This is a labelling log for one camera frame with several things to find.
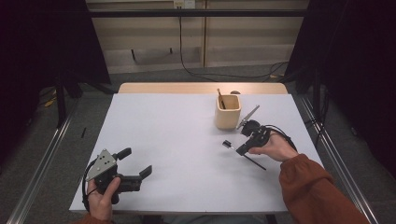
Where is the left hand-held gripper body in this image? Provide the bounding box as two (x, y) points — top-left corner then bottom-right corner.
(85, 148), (142, 205)

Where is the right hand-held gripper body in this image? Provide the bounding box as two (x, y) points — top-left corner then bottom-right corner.
(235, 105), (273, 147)

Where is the cream square cup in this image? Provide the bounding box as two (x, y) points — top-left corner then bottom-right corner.
(214, 93), (243, 131)

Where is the wooden-handled brush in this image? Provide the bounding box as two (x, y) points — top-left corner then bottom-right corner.
(217, 88), (227, 110)

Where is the person's right hand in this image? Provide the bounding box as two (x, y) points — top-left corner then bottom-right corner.
(247, 132), (300, 163)

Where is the person's left hand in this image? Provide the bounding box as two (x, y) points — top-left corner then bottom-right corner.
(87, 176), (121, 222)

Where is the white table mat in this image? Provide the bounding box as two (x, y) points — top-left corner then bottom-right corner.
(68, 92), (325, 215)

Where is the black metal stand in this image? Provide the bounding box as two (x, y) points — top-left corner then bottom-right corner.
(55, 71), (67, 127)

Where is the black curtain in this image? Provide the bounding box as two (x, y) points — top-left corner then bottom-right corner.
(0, 0), (112, 162)
(285, 0), (396, 178)

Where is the right hand-held gripper cable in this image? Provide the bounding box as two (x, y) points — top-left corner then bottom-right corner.
(264, 124), (299, 152)

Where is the hand-held gripper cable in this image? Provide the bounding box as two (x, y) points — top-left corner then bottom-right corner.
(264, 124), (299, 152)
(81, 158), (97, 213)

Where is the left hand-held gripper cable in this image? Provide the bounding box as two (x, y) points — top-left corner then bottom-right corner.
(81, 158), (97, 213)

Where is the aluminium floor rail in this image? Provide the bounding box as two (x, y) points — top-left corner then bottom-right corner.
(6, 102), (78, 224)
(298, 94), (379, 224)

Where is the yellow floor cable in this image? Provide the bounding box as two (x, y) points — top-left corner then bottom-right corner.
(43, 90), (59, 108)

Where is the black wall cable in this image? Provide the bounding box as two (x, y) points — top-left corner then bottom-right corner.
(178, 7), (289, 80)

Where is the white wall socket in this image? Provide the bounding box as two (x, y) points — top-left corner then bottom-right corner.
(173, 0), (196, 9)

